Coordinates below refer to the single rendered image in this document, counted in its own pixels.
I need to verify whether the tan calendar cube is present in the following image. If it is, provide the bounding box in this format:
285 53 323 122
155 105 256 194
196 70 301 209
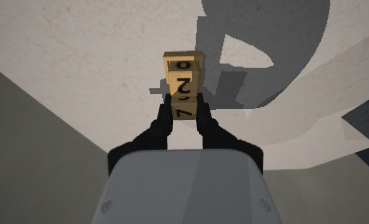
168 60 200 97
171 96 197 120

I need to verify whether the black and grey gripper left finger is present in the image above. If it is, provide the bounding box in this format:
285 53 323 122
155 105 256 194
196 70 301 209
108 94 173 177

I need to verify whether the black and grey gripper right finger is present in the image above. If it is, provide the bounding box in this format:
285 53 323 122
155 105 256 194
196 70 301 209
196 93 264 176

